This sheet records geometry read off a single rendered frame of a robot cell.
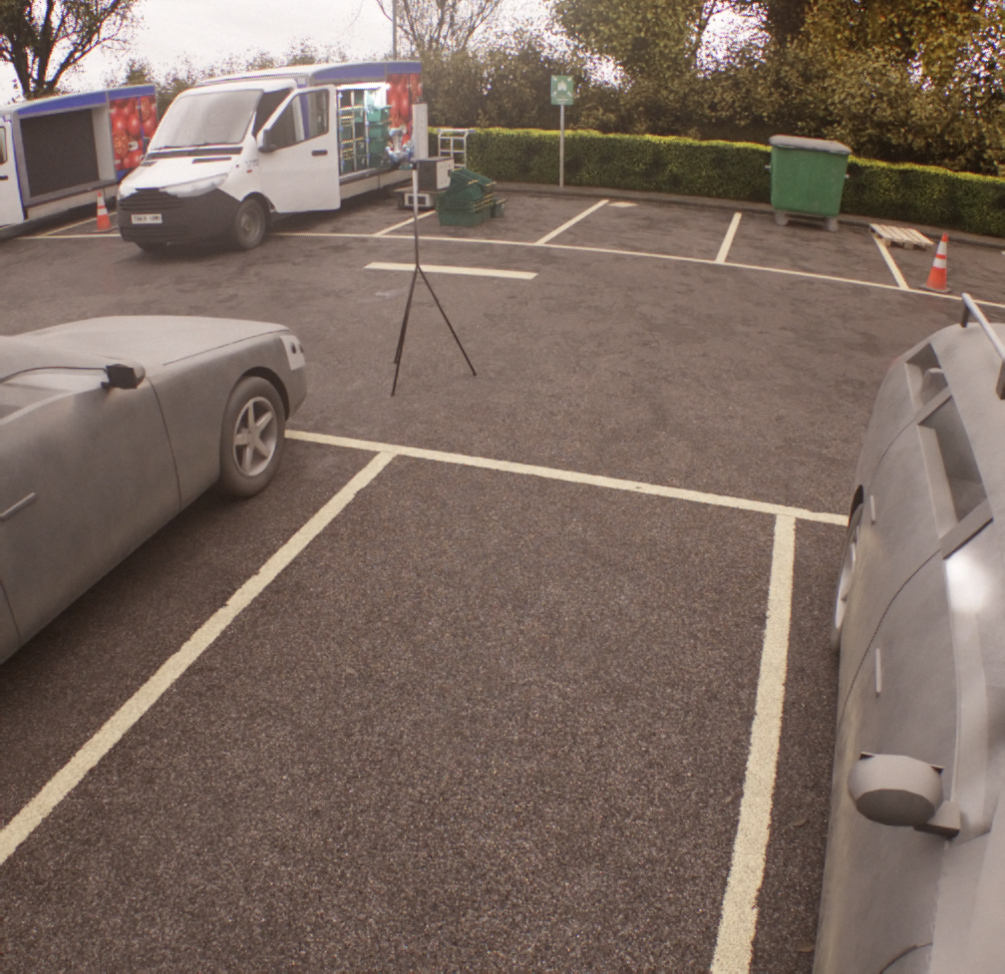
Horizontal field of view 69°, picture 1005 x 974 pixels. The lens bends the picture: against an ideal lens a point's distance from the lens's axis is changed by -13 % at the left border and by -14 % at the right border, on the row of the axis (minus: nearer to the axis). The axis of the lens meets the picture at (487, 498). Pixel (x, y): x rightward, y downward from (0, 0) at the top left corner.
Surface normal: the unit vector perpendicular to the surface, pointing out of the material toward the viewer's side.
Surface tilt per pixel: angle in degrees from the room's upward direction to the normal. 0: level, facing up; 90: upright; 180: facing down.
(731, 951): 0
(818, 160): 94
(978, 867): 46
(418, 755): 0
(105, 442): 83
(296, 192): 92
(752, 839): 0
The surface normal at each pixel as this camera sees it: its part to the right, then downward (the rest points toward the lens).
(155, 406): 0.93, 0.00
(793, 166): -0.28, 0.53
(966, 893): -0.69, -0.68
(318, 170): 0.07, 0.54
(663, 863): 0.00, -0.88
